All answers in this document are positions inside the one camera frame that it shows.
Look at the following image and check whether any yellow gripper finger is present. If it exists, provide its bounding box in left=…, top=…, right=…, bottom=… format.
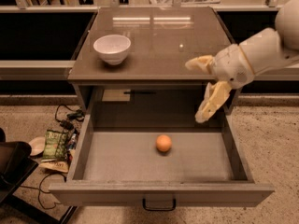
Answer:
left=195, top=81, right=232, bottom=123
left=185, top=55, right=214, bottom=74

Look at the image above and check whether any blue snack wrapper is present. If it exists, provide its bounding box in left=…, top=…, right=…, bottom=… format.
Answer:
left=67, top=133, right=78, bottom=150

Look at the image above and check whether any grey cabinet with glossy top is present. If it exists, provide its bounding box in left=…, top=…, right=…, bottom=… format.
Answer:
left=68, top=7, right=234, bottom=108

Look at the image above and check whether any open grey top drawer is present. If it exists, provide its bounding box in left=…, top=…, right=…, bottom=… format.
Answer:
left=49, top=87, right=276, bottom=208

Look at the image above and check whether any small white plate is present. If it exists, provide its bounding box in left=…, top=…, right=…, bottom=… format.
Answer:
left=29, top=136, right=45, bottom=156

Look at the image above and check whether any black power adapter cable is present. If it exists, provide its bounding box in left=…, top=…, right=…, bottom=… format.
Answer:
left=54, top=104, right=86, bottom=132

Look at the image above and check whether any black cable on floor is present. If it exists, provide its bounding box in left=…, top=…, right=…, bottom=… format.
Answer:
left=19, top=172, right=68, bottom=211

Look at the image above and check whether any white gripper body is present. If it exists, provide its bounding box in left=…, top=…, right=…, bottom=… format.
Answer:
left=211, top=44, right=254, bottom=90

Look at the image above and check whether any black chair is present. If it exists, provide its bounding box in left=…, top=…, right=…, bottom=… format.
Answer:
left=0, top=128, right=77, bottom=224

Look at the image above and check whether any yellow snack bag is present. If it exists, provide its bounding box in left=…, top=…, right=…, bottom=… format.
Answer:
left=39, top=161, right=69, bottom=173

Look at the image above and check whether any white ceramic bowl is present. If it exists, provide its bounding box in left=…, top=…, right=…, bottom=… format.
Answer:
left=93, top=35, right=131, bottom=65

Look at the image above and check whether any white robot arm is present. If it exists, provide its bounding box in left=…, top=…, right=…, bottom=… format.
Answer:
left=185, top=0, right=299, bottom=123

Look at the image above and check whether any black drawer handle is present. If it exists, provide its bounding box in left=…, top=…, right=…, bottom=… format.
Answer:
left=142, top=198, right=177, bottom=212

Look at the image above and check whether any green chip bag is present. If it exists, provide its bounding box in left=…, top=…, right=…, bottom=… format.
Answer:
left=42, top=130, right=68, bottom=161

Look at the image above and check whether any orange fruit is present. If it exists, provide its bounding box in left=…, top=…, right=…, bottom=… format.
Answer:
left=156, top=134, right=172, bottom=152

